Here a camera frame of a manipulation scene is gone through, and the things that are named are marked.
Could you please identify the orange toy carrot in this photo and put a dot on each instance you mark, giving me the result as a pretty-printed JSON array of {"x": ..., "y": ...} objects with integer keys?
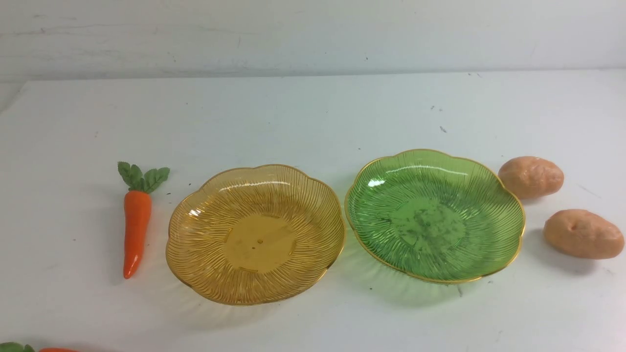
[
  {"x": 137, "y": 210},
  {"x": 17, "y": 347}
]

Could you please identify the brown toy potato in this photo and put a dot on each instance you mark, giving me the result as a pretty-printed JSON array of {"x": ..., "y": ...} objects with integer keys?
[
  {"x": 530, "y": 177},
  {"x": 583, "y": 234}
]

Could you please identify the amber ribbed plastic plate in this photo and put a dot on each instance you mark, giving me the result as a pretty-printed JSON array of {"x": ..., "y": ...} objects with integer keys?
[{"x": 255, "y": 235}]

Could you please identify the green ribbed plastic plate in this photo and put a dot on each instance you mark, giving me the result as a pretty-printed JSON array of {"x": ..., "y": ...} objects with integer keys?
[{"x": 435, "y": 217}]

